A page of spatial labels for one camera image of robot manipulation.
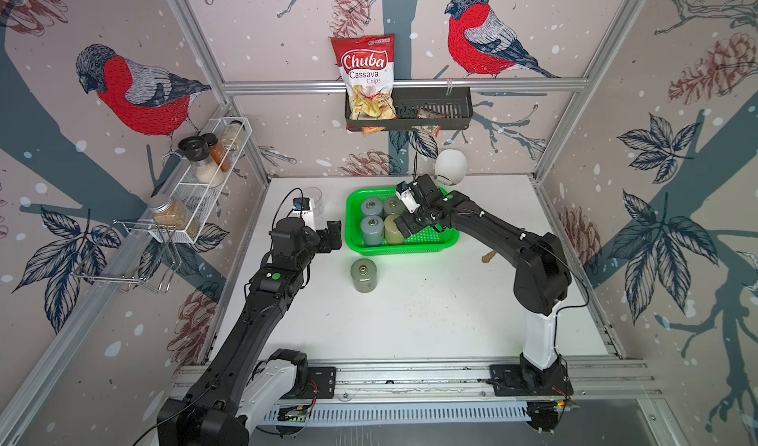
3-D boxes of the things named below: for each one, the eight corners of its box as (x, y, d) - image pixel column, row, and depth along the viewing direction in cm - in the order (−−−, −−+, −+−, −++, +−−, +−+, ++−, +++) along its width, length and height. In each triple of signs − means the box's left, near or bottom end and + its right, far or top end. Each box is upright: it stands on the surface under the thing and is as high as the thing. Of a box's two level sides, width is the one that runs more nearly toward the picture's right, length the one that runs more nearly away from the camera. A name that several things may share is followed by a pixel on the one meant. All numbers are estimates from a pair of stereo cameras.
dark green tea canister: (352, 293, 91) (349, 280, 84) (354, 271, 96) (351, 258, 89) (377, 293, 91) (376, 280, 84) (377, 271, 96) (377, 258, 89)
